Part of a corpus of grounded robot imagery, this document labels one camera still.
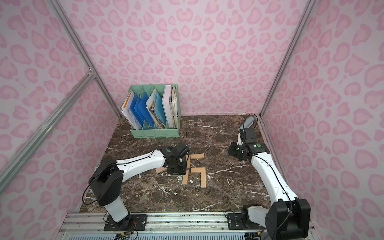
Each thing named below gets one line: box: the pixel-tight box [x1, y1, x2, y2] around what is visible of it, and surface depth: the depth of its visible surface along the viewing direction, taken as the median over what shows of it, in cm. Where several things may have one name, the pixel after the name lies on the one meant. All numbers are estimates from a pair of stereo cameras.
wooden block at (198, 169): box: [191, 167, 206, 173], surface depth 94 cm
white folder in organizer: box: [162, 84, 174, 128], surface depth 98 cm
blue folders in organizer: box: [130, 92, 155, 128], surface depth 100 cm
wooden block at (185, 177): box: [182, 169, 190, 185], surface depth 88 cm
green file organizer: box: [128, 84, 181, 138], surface depth 102 cm
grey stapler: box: [238, 116, 255, 130], surface depth 112 cm
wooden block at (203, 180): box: [200, 172, 207, 188], surface depth 88 cm
